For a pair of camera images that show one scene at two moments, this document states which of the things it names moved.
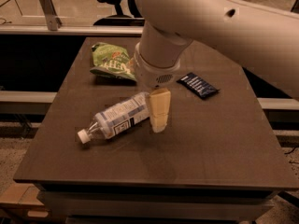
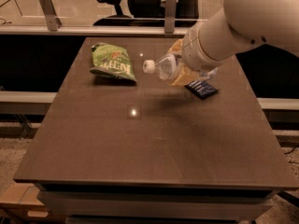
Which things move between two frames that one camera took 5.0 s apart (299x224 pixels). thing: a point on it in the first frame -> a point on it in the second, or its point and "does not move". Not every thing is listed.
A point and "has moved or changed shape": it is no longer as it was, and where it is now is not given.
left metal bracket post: x=53 y=21 does not move
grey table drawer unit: x=157 y=203 does not move
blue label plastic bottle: x=118 y=118 has moved or changed shape
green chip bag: x=114 y=61 does not move
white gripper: x=154 y=73 -> x=192 y=50
